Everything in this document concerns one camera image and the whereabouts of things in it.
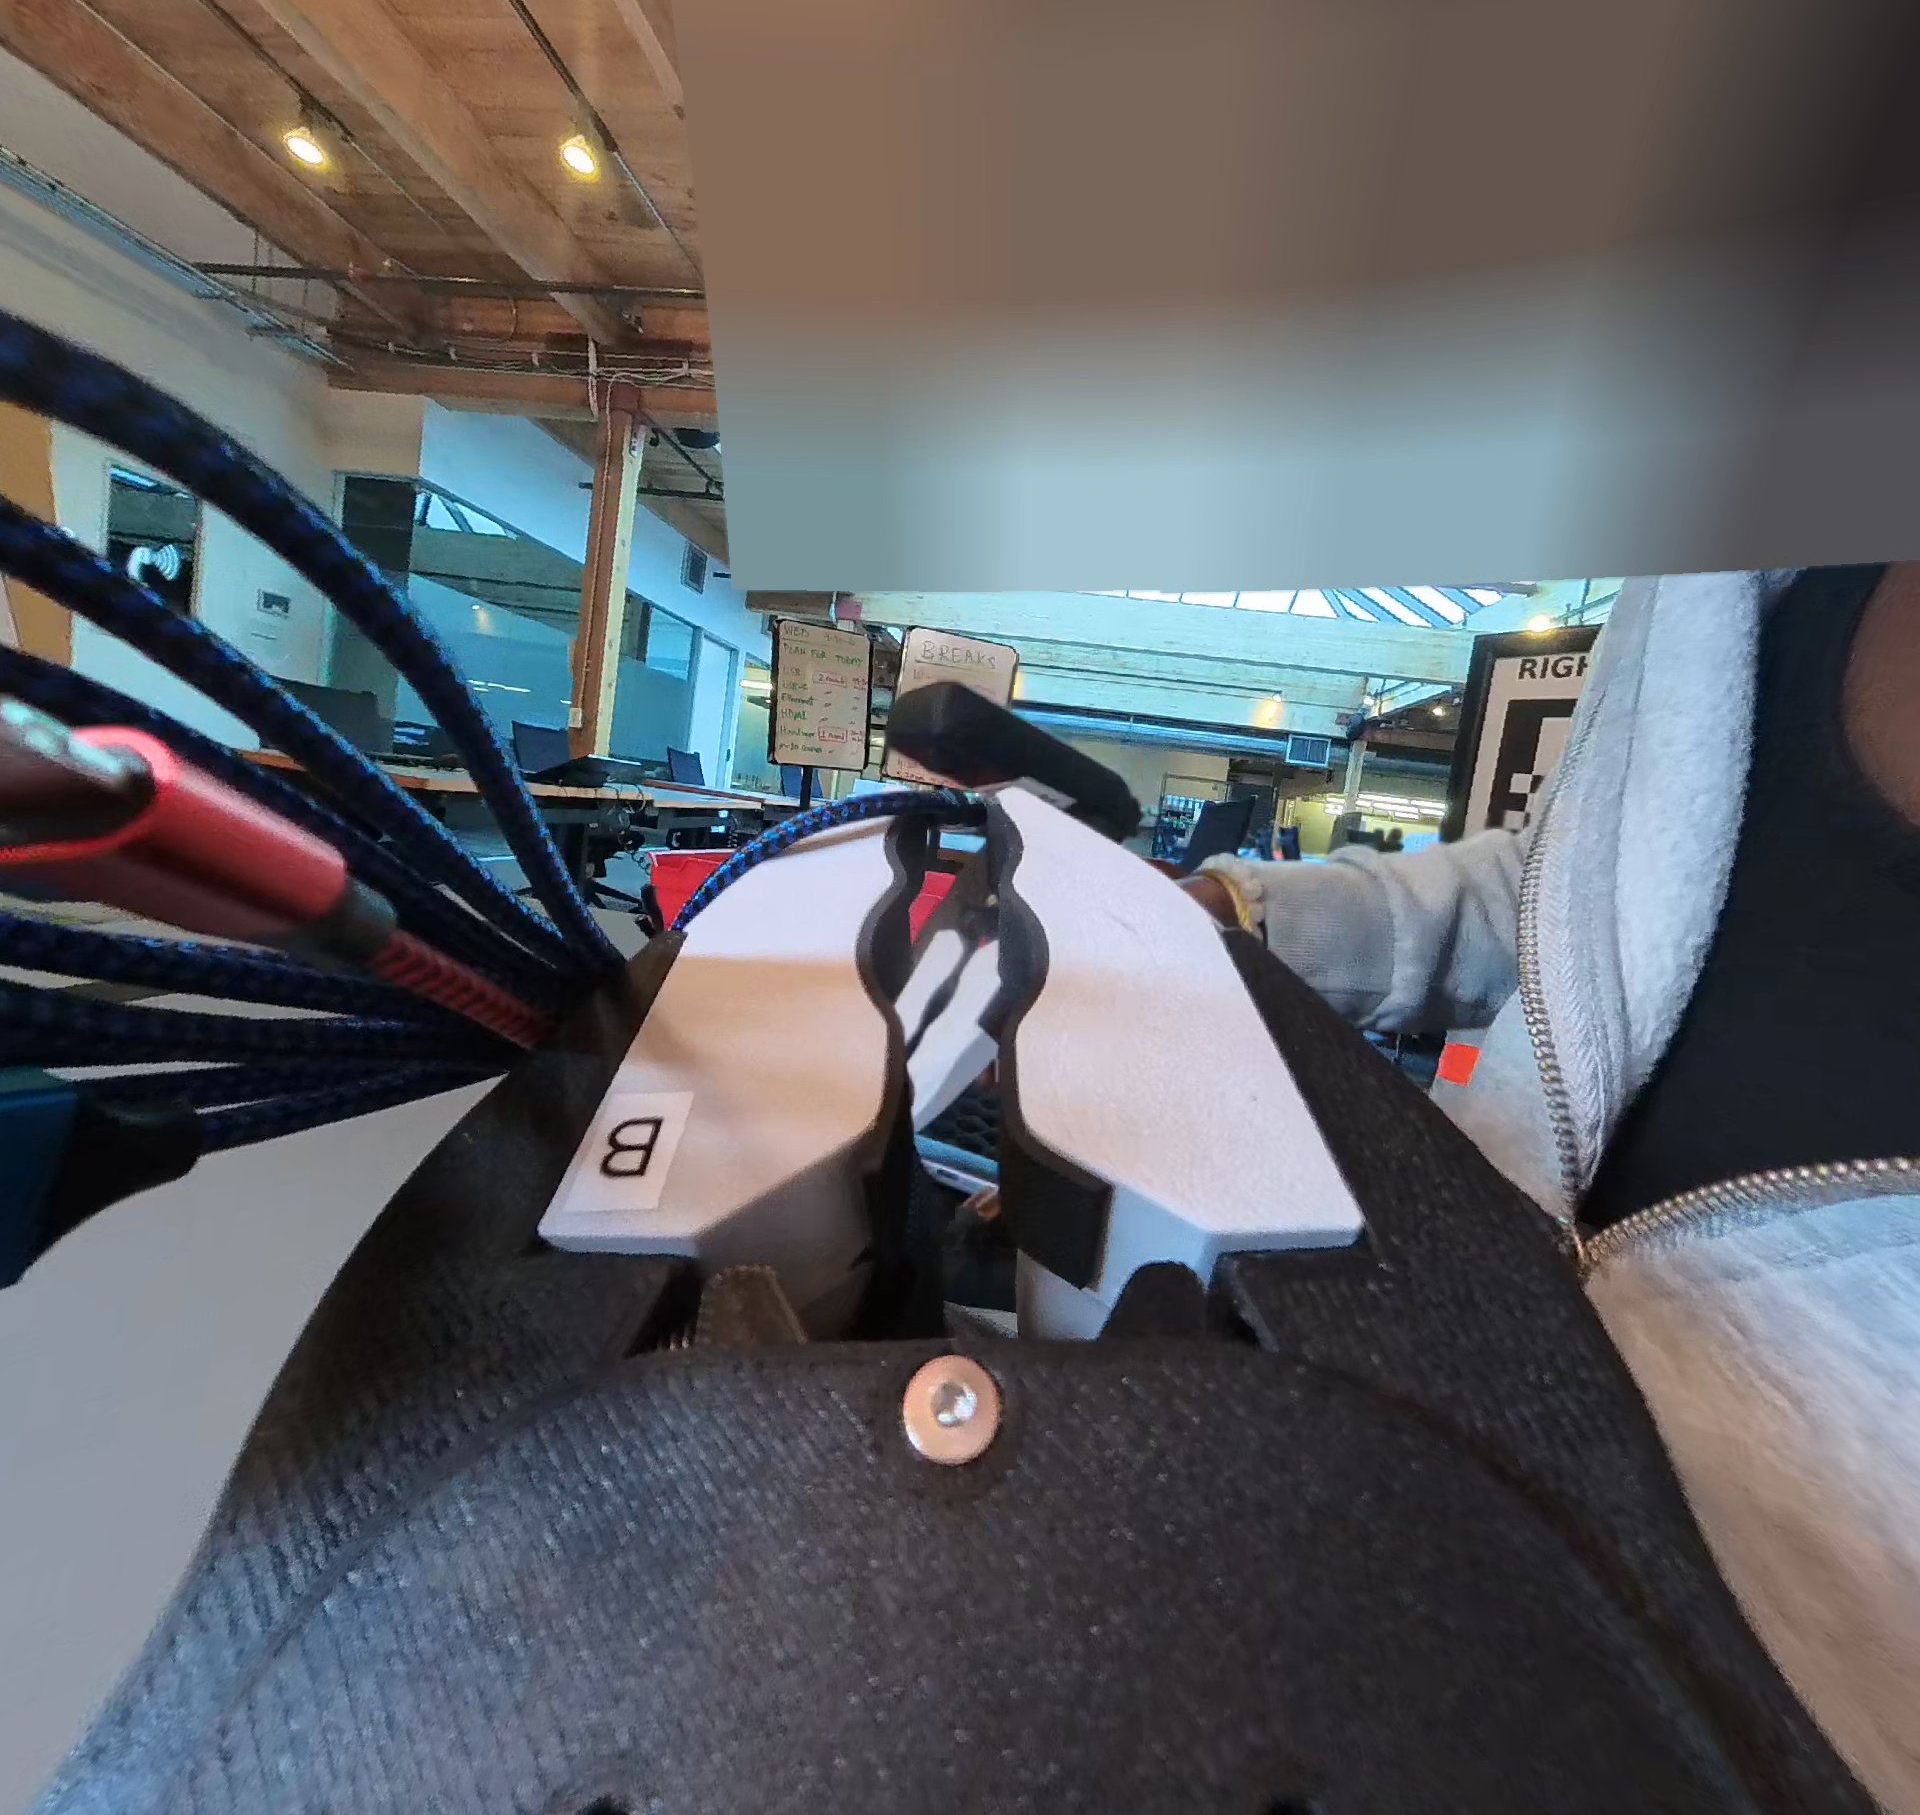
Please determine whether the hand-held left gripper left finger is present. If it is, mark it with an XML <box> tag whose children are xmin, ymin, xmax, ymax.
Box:
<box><xmin>535</xmin><ymin>814</ymin><xmax>919</xmax><ymax>1324</ymax></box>

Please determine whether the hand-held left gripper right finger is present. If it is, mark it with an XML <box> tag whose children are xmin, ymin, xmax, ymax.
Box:
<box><xmin>991</xmin><ymin>787</ymin><xmax>1371</xmax><ymax>1342</ymax></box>

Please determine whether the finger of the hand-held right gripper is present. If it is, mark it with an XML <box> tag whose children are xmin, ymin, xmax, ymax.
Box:
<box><xmin>910</xmin><ymin>941</ymin><xmax>1006</xmax><ymax>1130</ymax></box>
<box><xmin>895</xmin><ymin>926</ymin><xmax>986</xmax><ymax>1060</ymax></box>

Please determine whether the blue braided usb-c cable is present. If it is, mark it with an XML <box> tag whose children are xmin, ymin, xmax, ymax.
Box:
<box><xmin>667</xmin><ymin>784</ymin><xmax>1000</xmax><ymax>935</ymax></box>

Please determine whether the black handheld device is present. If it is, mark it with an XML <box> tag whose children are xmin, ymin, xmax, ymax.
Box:
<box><xmin>882</xmin><ymin>679</ymin><xmax>1146</xmax><ymax>847</ymax></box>

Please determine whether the person's right forearm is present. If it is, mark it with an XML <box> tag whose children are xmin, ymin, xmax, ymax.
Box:
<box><xmin>1237</xmin><ymin>822</ymin><xmax>1553</xmax><ymax>1041</ymax></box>

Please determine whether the red plastic bin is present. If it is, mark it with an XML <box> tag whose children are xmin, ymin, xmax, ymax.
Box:
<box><xmin>648</xmin><ymin>853</ymin><xmax>736</xmax><ymax>935</ymax></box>

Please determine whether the long wooden office desk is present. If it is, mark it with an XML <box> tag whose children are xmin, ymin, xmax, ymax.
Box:
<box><xmin>247</xmin><ymin>750</ymin><xmax>812</xmax><ymax>814</ymax></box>

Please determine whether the whiteboard with handwriting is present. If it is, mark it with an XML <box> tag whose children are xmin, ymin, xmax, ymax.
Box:
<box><xmin>885</xmin><ymin>625</ymin><xmax>1024</xmax><ymax>781</ymax></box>
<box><xmin>769</xmin><ymin>616</ymin><xmax>874</xmax><ymax>774</ymax></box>

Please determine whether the black top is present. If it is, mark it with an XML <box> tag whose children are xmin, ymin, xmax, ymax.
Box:
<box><xmin>1584</xmin><ymin>562</ymin><xmax>1920</xmax><ymax>1230</ymax></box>

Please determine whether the grey zip hoodie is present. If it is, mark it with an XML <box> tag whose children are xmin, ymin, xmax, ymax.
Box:
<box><xmin>1431</xmin><ymin>570</ymin><xmax>1920</xmax><ymax>1815</ymax></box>

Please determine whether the bundle of blue braided cables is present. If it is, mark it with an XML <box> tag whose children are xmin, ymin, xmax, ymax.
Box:
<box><xmin>0</xmin><ymin>306</ymin><xmax>678</xmax><ymax>1293</ymax></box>

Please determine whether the wooden post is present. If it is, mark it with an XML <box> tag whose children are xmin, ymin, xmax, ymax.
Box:
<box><xmin>573</xmin><ymin>404</ymin><xmax>651</xmax><ymax>767</ymax></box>

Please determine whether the red braided cable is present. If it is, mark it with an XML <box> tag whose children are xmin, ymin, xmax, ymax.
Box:
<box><xmin>0</xmin><ymin>705</ymin><xmax>633</xmax><ymax>1051</ymax></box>

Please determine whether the black wall screen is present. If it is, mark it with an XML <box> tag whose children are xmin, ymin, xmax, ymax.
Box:
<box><xmin>107</xmin><ymin>470</ymin><xmax>201</xmax><ymax>616</ymax></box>

